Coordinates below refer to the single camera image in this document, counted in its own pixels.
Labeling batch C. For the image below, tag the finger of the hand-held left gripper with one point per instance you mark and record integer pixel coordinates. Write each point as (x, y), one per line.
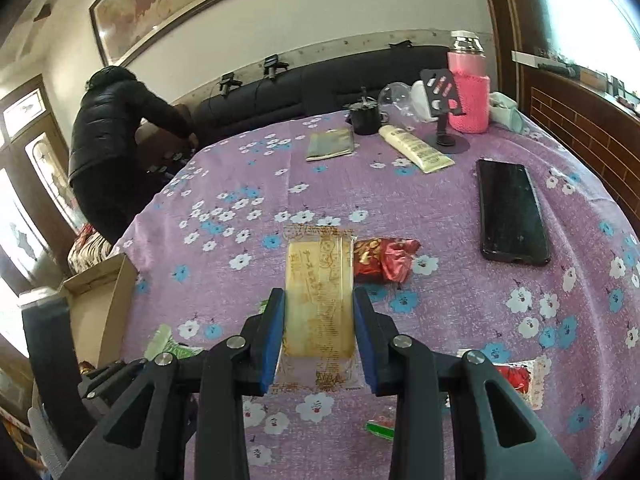
(115, 371)
(105, 395)

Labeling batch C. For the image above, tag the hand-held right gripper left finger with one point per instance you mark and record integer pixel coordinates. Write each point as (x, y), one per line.
(272, 340)

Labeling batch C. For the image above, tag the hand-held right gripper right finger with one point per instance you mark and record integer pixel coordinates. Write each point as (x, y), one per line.
(365, 340)

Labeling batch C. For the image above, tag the dark red snack packet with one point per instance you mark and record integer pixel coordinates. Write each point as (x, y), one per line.
(385, 260)
(86, 367)

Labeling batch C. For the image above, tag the green and white snack packet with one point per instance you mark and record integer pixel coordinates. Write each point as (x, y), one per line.
(162, 342)

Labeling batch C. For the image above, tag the clear yellow cake packet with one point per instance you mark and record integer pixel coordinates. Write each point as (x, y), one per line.
(320, 300)

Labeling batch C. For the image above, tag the shallow cardboard box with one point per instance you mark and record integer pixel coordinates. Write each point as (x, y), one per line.
(100, 300)

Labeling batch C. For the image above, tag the small green candy packet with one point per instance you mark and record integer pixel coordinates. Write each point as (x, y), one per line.
(380, 429)

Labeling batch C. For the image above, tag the purple floral blanket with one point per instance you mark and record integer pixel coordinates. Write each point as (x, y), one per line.
(425, 210)

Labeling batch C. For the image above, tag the red and white snack packet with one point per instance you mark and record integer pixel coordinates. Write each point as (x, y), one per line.
(515, 377)

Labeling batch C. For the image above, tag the wooden glass door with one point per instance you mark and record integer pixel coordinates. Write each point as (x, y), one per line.
(35, 170)

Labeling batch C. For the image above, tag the black smartphone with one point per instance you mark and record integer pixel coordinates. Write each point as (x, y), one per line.
(512, 210)

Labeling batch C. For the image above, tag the green gold booklet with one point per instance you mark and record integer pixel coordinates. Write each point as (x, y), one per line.
(330, 145)

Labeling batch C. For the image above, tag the cream squeeze tube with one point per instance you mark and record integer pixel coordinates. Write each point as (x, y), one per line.
(415, 147)

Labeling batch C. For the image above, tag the white round jar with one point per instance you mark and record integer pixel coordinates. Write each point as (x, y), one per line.
(425, 105)

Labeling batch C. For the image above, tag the black sofa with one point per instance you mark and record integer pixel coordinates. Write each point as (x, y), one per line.
(310, 85)

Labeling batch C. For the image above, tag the black clip device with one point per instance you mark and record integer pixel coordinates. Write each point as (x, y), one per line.
(274, 66)
(227, 84)

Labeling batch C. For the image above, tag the black phone stand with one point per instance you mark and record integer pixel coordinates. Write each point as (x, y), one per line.
(442, 85)

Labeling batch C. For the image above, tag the pink bottle with knit sleeve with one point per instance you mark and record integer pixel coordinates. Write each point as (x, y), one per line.
(470, 95)

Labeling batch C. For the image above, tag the small black object on sofa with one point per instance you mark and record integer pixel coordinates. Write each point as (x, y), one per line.
(400, 43)

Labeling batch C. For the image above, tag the framed wall painting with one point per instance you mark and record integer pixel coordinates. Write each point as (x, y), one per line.
(175, 0)

